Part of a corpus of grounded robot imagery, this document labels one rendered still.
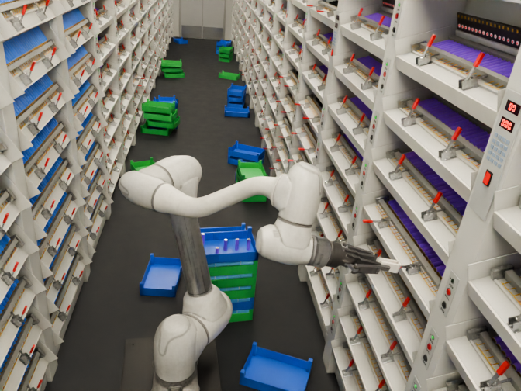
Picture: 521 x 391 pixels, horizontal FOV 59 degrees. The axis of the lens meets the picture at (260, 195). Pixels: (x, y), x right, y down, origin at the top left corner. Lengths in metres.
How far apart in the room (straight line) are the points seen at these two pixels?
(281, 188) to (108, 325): 1.56
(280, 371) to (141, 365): 0.70
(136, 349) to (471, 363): 1.32
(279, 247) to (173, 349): 0.66
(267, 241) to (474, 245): 0.52
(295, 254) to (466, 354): 0.49
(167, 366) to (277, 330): 0.90
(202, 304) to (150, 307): 0.86
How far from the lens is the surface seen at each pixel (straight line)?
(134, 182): 1.57
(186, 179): 1.66
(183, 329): 1.74
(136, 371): 1.99
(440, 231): 1.36
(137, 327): 2.56
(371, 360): 1.98
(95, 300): 2.75
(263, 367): 2.36
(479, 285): 1.20
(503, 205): 1.12
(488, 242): 1.16
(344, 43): 2.33
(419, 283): 1.47
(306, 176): 1.24
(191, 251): 1.76
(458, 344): 1.31
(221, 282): 2.38
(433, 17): 1.68
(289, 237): 1.27
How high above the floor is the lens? 1.76
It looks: 28 degrees down
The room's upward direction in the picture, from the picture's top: 5 degrees clockwise
